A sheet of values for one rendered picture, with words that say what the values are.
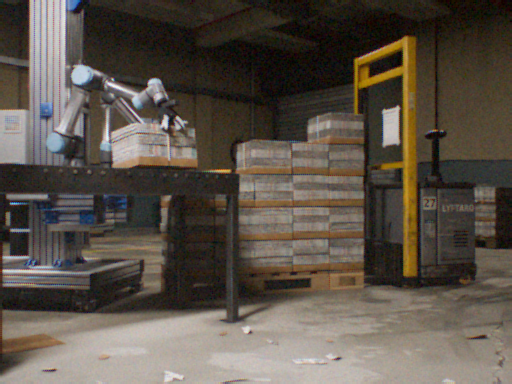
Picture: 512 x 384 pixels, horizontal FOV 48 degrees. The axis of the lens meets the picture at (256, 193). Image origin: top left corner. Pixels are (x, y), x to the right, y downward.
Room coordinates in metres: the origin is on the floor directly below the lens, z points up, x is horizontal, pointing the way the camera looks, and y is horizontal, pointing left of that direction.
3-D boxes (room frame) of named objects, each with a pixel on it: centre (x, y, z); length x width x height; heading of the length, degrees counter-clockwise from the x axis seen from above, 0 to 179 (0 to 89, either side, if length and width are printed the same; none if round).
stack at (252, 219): (4.15, 0.08, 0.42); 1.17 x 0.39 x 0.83; 111
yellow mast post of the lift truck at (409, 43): (4.25, -1.12, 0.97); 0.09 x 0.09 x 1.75; 21
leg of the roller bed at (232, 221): (3.12, 0.13, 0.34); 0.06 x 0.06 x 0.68; 42
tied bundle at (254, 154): (4.20, -0.05, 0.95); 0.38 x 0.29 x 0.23; 21
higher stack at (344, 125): (4.41, -0.60, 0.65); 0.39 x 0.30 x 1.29; 21
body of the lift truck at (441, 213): (4.69, -1.35, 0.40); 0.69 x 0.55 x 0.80; 21
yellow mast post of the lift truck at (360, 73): (4.87, -0.89, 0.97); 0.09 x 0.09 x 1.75; 21
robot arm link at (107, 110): (4.14, 1.07, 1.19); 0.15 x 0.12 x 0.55; 16
